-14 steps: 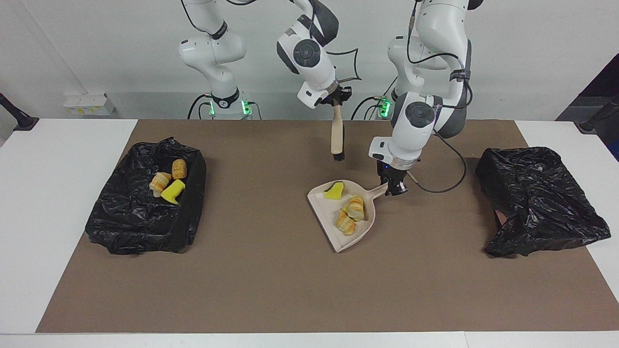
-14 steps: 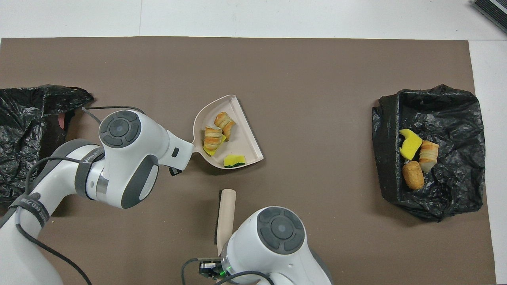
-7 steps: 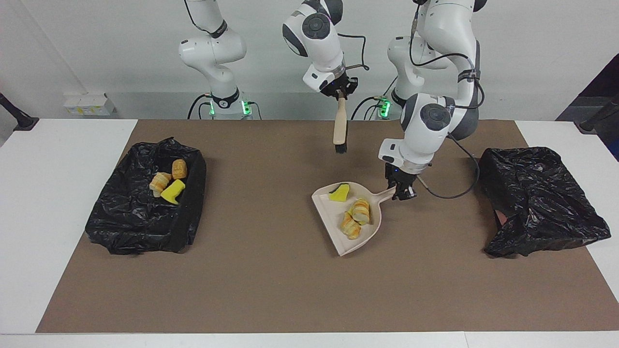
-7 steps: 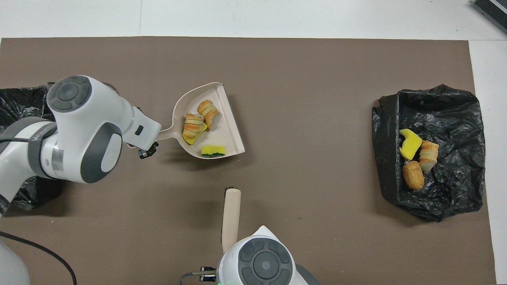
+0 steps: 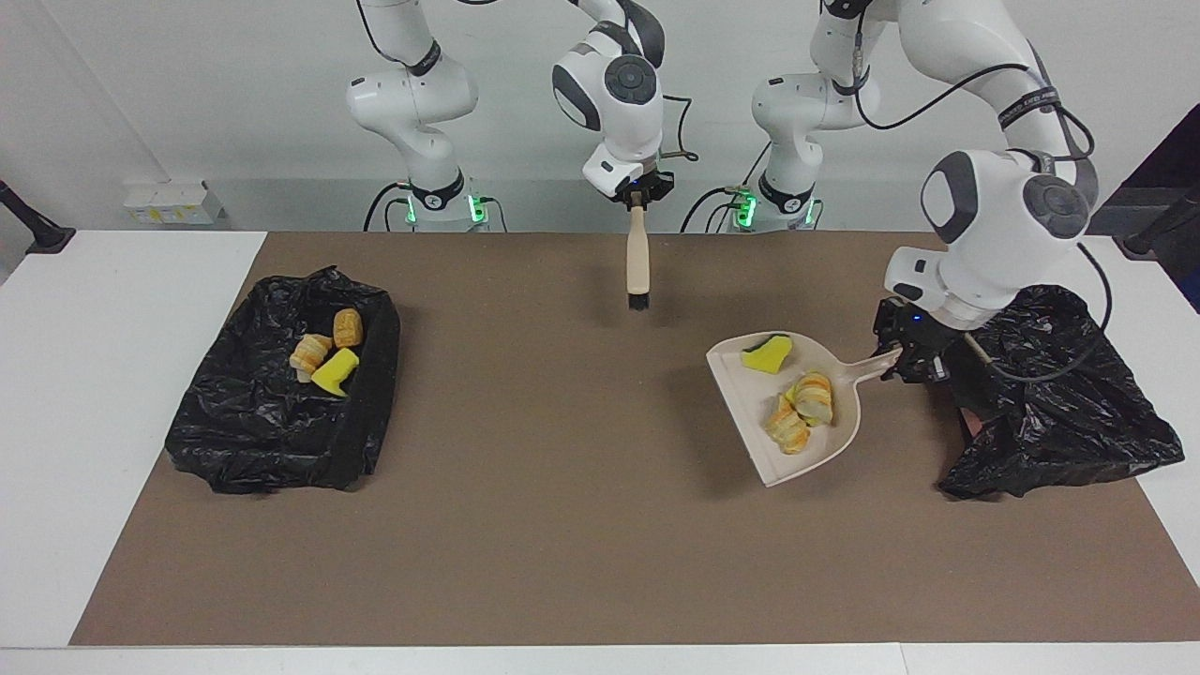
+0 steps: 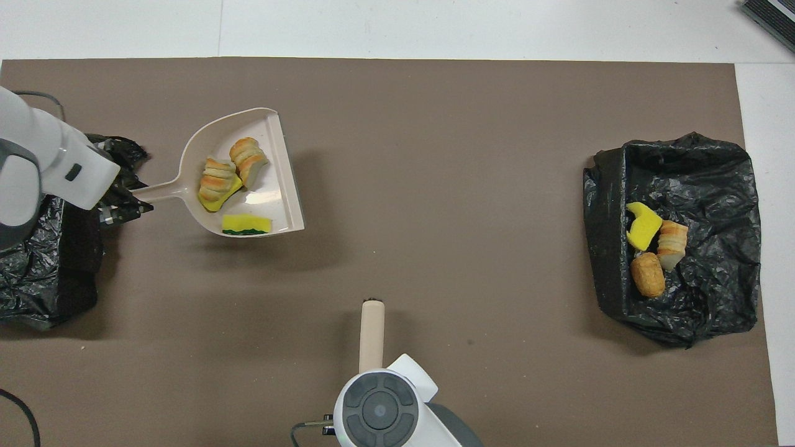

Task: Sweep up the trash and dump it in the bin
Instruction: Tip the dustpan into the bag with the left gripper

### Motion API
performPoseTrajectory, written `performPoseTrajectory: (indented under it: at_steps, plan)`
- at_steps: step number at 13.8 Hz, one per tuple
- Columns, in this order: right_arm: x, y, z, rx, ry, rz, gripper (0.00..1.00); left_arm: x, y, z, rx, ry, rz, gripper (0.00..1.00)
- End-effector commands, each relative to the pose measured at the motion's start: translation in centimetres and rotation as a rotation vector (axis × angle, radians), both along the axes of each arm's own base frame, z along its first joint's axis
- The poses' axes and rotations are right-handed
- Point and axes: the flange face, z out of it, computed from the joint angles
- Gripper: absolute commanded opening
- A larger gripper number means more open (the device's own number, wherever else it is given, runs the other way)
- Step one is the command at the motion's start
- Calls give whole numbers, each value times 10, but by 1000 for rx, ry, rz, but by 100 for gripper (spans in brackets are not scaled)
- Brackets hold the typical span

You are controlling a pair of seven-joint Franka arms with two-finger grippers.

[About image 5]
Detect beige hand brush black bristles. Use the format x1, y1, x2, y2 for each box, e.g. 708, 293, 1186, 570
624, 202, 653, 312

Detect yellow green sponge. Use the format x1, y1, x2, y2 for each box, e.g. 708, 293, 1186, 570
741, 333, 794, 376

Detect beige plastic dustpan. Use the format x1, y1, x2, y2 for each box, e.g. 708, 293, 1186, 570
705, 331, 906, 488

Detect plain yellow sponge piece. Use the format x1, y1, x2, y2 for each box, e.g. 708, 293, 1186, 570
311, 348, 361, 397

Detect black bag lined pink bin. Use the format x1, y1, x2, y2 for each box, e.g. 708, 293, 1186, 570
923, 284, 1186, 501

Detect black stand foot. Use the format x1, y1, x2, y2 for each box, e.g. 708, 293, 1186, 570
1114, 183, 1200, 261
0, 178, 76, 256

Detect dark cabinet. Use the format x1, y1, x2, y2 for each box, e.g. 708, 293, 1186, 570
1087, 101, 1200, 235

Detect brown table mat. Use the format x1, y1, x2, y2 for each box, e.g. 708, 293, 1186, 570
68, 232, 1200, 648

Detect black base power cable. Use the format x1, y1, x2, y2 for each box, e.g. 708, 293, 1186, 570
680, 183, 751, 233
364, 181, 413, 233

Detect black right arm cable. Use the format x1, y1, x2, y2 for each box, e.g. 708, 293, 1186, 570
356, 0, 699, 165

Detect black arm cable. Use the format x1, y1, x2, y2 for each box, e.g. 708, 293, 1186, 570
848, 0, 1114, 383
356, 0, 699, 165

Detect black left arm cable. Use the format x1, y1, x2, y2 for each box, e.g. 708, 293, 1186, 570
848, 0, 1114, 383

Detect white wall socket box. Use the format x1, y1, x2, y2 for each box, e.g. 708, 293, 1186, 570
124, 180, 226, 226

